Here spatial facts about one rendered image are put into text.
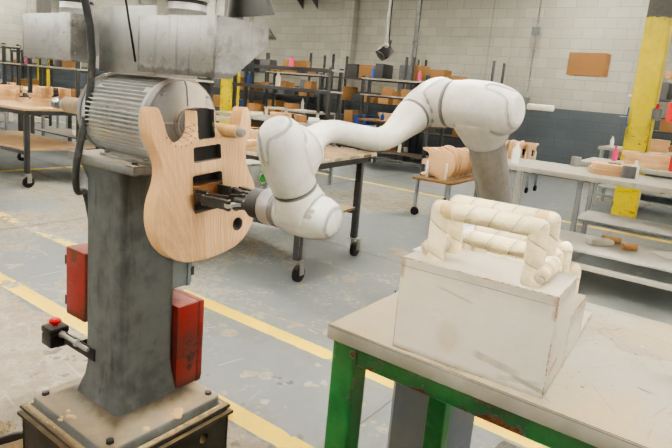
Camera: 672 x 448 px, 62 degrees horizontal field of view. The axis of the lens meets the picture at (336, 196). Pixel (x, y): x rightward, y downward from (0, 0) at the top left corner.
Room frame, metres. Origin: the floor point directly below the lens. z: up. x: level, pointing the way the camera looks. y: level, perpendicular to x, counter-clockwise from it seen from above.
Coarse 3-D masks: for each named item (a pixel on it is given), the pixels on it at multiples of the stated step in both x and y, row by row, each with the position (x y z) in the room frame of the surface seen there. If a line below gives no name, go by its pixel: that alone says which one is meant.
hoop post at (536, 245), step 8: (536, 232) 0.85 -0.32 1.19; (544, 232) 0.85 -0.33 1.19; (528, 240) 0.86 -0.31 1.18; (536, 240) 0.85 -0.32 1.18; (544, 240) 0.85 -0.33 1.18; (528, 248) 0.86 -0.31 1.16; (536, 248) 0.85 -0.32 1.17; (544, 248) 0.85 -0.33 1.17; (528, 256) 0.86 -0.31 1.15; (536, 256) 0.85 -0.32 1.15; (544, 256) 0.85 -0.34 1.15; (528, 264) 0.85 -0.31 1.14; (536, 264) 0.85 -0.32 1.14; (528, 272) 0.85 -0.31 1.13; (520, 280) 0.87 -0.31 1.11; (528, 280) 0.85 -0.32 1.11
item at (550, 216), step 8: (456, 200) 1.01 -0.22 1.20; (464, 200) 1.00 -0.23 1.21; (472, 200) 1.00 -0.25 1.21; (480, 200) 0.99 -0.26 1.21; (488, 200) 0.99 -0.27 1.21; (496, 208) 0.97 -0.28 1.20; (504, 208) 0.96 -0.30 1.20; (512, 208) 0.96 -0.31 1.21; (520, 208) 0.95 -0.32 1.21; (528, 208) 0.95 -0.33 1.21; (536, 216) 0.93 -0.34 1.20; (544, 216) 0.93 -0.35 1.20; (552, 216) 0.92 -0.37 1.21
